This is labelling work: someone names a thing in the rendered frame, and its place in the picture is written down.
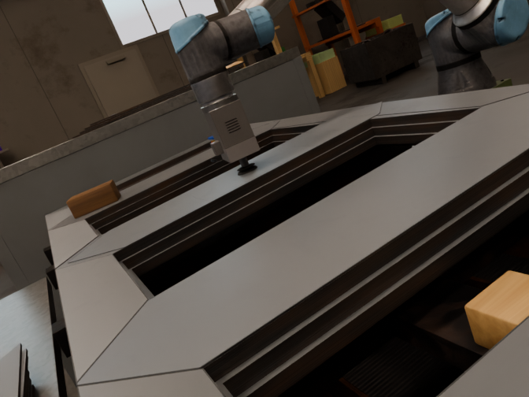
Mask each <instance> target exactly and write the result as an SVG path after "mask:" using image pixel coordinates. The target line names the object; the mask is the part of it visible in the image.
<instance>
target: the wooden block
mask: <svg viewBox="0 0 529 397"><path fill-rule="evenodd" d="M120 196H121V195H120V192H119V191H118V189H117V186H116V185H115V183H114V181H113V180H110V181H108V182H105V183H103V184H100V185H98V186H97V187H93V188H91V189H89V190H87V191H84V192H82V193H79V194H78V195H74V196H72V197H71V198H70V199H69V200H68V201H67V202H66V203H67V205H68V207H69V209H70V210H71V212H72V215H73V216H74V218H75V219H76V218H78V217H82V216H83V215H86V214H88V213H91V212H93V211H95V210H98V209H100V208H102V207H104V206H107V205H109V204H111V203H114V202H116V201H118V200H119V198H120Z"/></svg>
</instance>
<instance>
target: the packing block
mask: <svg viewBox="0 0 529 397"><path fill-rule="evenodd" d="M464 308H465V312H466V314H467V317H468V322H469V324H470V327H471V330H472V335H473V337H474V340H475V342H476V343H477V344H478V345H480V346H482V347H485V348H487V349H491V348H492V347H493V346H494V345H495V344H497V343H498V342H499V341H500V340H501V339H503V338H504V337H505V336H506V335H507V334H508V333H510V332H511V331H512V330H513V329H514V328H515V327H516V326H517V325H518V324H519V323H520V322H522V321H523V320H524V319H525V318H526V317H527V316H529V275H527V274H523V273H518V272H514V271H511V270H510V271H507V272H506V273H505V274H503V275H502V276H501V277H499V278H498V279H497V280H496V281H494V282H493V283H492V284H491V285H490V286H489V287H487V288H486V289H485V290H483V291H482V292H481V293H479V294H478V295H477V296H476V297H475V298H474V299H472V300H471V301H470V302H468V303H467V304H466V305H465V306H464Z"/></svg>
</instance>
